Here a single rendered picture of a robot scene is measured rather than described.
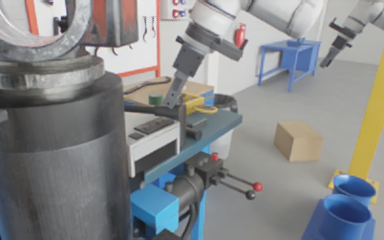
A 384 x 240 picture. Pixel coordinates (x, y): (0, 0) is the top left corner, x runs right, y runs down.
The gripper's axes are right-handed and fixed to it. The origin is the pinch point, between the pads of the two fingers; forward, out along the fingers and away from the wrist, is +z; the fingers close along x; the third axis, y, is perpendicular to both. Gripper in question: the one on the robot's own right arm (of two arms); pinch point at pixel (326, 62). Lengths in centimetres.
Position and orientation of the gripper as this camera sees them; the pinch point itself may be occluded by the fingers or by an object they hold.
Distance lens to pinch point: 149.9
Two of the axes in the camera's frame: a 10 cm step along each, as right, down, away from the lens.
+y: 7.3, 6.0, -3.4
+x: 5.4, -2.0, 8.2
